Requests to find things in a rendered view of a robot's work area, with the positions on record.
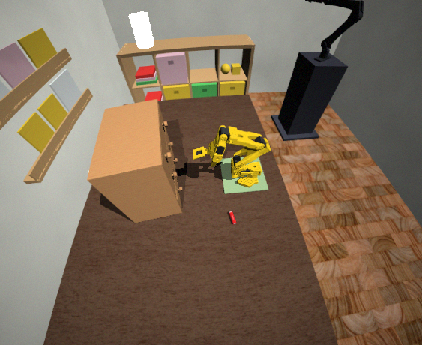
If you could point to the light brown wooden chest of drawers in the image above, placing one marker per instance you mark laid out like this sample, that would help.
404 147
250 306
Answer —
126 166

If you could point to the red cylinder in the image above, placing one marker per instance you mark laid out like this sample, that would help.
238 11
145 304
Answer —
232 217

